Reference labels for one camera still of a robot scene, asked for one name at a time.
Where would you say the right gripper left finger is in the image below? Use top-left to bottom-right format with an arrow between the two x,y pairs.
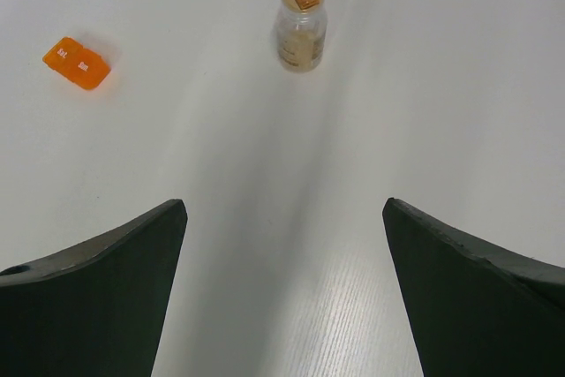
1,200 -> 187,376

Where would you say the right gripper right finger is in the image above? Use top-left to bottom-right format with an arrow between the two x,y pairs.
382,198 -> 564,376

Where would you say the orange pill organizer box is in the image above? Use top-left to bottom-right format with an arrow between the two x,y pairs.
42,37 -> 111,90

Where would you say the clear pill bottle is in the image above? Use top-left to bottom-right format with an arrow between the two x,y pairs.
275,1 -> 328,72

